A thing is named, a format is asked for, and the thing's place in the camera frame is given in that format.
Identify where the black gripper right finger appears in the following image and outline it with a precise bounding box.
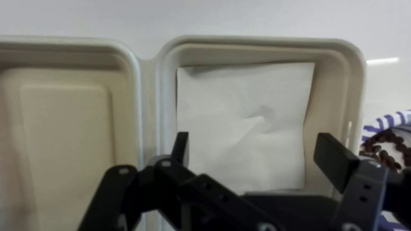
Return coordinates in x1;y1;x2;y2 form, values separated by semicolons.
313;133;411;231

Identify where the white take-away food container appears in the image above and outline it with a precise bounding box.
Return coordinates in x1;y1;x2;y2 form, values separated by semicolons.
0;36;366;231

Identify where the blue patterned bowl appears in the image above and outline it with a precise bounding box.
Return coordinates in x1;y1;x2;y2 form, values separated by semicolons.
358;110;411;231

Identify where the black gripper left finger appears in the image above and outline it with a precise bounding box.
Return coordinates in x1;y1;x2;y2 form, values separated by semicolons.
78;133;282;231

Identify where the white tissue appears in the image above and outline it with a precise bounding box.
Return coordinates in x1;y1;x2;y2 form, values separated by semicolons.
177;63;315;193

